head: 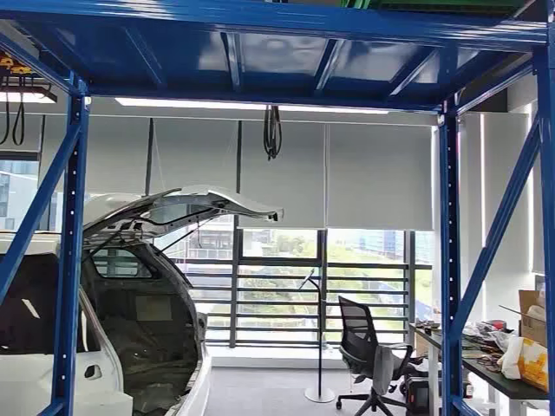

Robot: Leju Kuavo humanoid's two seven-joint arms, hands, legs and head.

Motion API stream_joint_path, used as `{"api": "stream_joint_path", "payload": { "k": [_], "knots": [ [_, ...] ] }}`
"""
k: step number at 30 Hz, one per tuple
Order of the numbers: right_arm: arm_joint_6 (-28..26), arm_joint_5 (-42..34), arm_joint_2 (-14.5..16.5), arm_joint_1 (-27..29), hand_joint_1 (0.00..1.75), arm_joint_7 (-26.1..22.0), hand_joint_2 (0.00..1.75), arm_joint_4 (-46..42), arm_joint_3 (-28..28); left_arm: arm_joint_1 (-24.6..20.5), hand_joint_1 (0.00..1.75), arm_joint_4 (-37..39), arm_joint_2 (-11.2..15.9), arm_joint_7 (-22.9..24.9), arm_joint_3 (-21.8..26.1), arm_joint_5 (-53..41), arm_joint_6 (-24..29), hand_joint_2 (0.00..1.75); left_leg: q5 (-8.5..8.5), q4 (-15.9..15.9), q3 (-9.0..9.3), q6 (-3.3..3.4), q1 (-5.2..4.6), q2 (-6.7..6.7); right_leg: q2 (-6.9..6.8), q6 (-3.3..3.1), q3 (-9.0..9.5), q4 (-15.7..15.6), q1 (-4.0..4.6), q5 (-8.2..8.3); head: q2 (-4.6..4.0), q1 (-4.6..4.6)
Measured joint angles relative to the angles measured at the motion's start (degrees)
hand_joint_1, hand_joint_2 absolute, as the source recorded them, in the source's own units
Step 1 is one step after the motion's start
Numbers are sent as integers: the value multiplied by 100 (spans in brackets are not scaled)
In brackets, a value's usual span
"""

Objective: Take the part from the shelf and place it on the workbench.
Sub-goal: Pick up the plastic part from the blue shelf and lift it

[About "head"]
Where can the blue metal shelf rack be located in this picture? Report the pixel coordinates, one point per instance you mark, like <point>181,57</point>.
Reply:
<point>260,63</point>

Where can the grey roller blind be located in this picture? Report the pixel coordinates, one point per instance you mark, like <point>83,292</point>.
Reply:
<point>294,172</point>
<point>377,178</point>

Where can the grey window railing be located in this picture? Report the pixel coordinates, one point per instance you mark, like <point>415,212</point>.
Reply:
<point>277,262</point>

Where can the long ceiling light panel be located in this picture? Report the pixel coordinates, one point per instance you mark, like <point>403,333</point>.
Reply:
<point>217,104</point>

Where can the black mesh office chair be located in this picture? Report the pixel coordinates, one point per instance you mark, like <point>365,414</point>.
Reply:
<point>353,327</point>

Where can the black floor stand round base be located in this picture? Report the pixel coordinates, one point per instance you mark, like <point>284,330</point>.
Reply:
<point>319,395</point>

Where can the grey hanging cloth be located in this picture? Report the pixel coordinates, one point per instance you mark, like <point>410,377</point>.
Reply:
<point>382,370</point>

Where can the black equipment case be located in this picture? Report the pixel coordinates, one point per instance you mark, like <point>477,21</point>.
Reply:
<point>418,396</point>

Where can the open cardboard box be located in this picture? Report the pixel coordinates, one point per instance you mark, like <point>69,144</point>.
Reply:
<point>531,330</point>

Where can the dark-topped desk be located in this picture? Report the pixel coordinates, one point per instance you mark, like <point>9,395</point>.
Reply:
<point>511,387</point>

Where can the yellow hoist trolley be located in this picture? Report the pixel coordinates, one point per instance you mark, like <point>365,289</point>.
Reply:
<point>20,69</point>

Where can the white and yellow plastic bag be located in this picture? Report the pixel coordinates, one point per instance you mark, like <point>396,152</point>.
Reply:
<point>531,364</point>

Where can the white car with open tailgate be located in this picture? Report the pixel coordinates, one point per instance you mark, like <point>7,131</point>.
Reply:
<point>26,384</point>

